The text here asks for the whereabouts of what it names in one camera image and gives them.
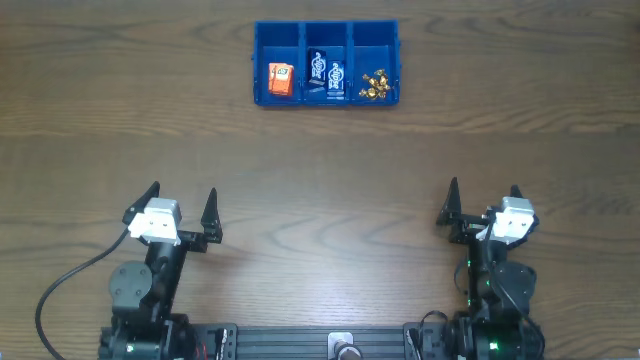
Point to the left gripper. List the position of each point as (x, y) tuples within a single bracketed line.
[(192, 241)]

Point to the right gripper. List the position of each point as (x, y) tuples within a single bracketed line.
[(465, 231)]

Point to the orange candy box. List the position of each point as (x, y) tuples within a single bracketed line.
[(284, 82), (270, 80)]

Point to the blue candy pack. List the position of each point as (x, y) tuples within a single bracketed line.
[(317, 67), (336, 77)]

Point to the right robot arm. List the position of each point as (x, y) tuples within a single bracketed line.
[(515, 287)]

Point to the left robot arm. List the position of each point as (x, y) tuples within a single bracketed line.
[(160, 280)]

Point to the blue tray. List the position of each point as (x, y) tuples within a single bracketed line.
[(372, 40)]

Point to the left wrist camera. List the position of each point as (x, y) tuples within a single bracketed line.
[(157, 225)]

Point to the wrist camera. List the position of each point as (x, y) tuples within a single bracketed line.
[(507, 220), (157, 225)]

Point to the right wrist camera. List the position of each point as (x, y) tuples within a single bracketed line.
[(507, 220)]

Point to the mounting rail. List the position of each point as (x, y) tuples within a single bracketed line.
[(290, 342)]

